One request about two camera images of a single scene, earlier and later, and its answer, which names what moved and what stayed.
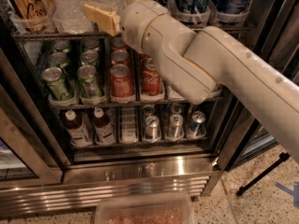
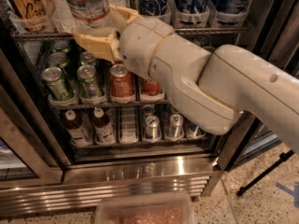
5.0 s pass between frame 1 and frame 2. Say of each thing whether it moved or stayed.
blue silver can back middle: stayed
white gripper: moved
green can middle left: stayed
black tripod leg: stayed
